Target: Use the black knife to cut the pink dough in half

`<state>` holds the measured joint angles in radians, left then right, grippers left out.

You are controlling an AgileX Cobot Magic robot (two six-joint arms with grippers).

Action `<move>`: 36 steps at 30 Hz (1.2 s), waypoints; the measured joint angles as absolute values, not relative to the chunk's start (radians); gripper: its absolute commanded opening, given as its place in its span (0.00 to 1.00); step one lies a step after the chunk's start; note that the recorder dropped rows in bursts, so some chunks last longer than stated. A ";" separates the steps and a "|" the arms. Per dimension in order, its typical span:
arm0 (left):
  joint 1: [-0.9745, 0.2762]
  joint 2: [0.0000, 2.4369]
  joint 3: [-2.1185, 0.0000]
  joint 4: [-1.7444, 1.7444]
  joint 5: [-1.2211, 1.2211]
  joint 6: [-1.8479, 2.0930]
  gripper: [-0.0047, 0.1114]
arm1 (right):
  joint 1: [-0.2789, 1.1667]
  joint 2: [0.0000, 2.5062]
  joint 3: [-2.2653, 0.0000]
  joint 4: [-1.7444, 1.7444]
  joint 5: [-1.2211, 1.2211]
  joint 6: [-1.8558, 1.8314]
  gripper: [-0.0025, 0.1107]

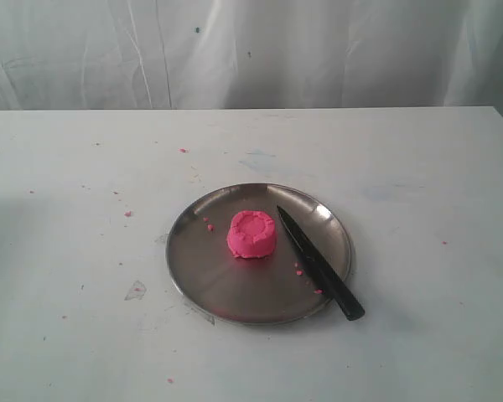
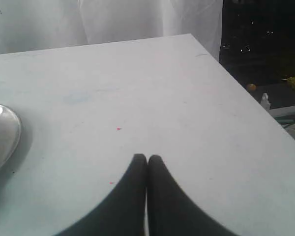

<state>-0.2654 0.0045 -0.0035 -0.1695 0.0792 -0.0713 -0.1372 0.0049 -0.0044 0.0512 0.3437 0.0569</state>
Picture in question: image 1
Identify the pink clay half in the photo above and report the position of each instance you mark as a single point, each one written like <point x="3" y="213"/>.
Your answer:
<point x="252" y="234"/>

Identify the black knife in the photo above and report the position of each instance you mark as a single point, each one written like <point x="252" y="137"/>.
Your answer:
<point x="319" y="270"/>

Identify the round steel plate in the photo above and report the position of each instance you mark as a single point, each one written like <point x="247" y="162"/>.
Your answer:
<point x="264" y="291"/>

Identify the white backdrop sheet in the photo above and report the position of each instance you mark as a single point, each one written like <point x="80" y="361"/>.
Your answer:
<point x="249" y="54"/>

